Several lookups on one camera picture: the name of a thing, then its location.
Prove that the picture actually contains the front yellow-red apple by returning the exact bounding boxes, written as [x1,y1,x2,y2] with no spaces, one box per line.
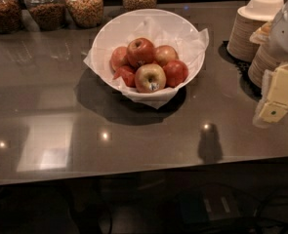
[135,63,166,94]

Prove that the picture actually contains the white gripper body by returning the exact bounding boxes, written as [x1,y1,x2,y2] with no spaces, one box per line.
[265,0,288,61]

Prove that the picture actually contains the white paper liner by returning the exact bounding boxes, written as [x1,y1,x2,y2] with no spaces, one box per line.
[83,18,210,110]

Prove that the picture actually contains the front stack paper bowls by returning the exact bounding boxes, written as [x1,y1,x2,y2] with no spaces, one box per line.
[248,44,280,88]

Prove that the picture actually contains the back stack paper bowls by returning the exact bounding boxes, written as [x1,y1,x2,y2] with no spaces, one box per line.
[226,0,284,62]

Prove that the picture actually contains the red apple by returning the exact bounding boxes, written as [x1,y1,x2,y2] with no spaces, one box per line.
[113,65,136,88]
[127,38,154,68]
[163,59,188,88]
[109,46,129,71]

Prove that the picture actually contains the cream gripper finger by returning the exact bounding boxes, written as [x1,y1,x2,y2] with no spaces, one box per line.
[250,21,271,45]

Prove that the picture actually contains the dark box under table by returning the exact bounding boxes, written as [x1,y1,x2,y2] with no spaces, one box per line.
[177,187,241,225]

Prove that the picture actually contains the stack paper bowls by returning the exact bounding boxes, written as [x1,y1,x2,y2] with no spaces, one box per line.
[226,0,284,62]
[248,44,280,88]

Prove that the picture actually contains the back right apple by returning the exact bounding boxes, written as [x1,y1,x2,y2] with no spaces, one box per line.
[154,45,179,66]

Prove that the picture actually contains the white bowl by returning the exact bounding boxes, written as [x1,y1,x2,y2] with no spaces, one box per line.
[90,8,206,98]

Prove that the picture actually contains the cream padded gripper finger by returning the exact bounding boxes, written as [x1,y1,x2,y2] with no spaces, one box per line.
[253,62,288,128]

